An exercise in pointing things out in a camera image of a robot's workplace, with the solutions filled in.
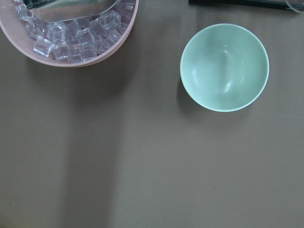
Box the metal ice scoop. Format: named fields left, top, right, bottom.
left=23, top=0, right=117, bottom=23

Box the clear glass cup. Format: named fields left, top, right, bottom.
left=285, top=0, right=304, bottom=13

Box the pink bowl with ice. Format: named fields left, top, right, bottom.
left=0, top=0, right=140, bottom=68

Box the dark wooden tray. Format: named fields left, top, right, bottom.
left=188, top=0, right=292, bottom=10

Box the mint green bowl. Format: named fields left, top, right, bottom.
left=180, top=23, right=270, bottom=112

